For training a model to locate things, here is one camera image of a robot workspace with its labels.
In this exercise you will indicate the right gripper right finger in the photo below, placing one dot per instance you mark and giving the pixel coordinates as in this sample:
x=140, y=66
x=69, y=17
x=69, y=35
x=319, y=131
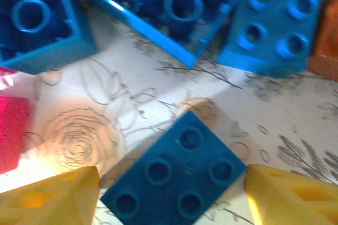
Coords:
x=298, y=201

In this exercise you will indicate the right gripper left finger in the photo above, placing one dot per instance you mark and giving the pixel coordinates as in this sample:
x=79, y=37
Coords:
x=47, y=201

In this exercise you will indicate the pink lego brick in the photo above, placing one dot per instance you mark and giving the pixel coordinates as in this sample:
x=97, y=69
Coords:
x=6, y=77
x=13, y=135

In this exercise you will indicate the floral tablecloth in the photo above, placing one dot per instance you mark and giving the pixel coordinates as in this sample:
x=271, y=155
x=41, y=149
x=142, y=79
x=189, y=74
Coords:
x=158, y=90

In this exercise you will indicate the orange lego brick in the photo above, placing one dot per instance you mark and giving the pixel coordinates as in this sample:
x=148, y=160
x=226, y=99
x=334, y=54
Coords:
x=326, y=37

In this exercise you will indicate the long blue lego brick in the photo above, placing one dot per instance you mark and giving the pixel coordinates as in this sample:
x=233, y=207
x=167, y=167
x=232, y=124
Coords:
x=171, y=5

